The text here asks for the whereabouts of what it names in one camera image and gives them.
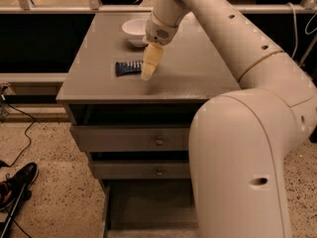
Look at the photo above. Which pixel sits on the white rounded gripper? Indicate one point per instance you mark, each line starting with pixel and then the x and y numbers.
pixel 158 33

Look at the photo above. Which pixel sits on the blue rxbar blueberry wrapper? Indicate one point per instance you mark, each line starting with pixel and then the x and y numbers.
pixel 127 67

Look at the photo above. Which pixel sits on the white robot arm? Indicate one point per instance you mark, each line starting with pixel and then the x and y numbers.
pixel 238 140

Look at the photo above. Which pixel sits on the grey wooden drawer cabinet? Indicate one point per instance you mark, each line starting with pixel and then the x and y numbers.
pixel 189 73

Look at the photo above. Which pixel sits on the grey top drawer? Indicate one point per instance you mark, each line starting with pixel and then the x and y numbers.
pixel 107 139

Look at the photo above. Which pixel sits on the grey drawer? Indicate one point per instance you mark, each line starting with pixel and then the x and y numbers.
pixel 139 169
pixel 148 205
pixel 107 139

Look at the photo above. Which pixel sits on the grey middle drawer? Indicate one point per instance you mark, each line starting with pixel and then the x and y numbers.
pixel 139 169

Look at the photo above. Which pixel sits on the grey bottom drawer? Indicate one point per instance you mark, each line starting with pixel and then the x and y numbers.
pixel 148 205

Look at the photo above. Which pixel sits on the white ceramic bowl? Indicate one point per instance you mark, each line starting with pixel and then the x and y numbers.
pixel 135 31

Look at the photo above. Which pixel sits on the black sneaker with orange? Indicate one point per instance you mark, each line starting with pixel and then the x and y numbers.
pixel 11 187

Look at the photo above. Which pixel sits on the black bar on floor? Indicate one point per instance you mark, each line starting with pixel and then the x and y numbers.
pixel 7 216

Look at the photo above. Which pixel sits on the metal railing frame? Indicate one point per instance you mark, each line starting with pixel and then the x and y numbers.
pixel 66 4

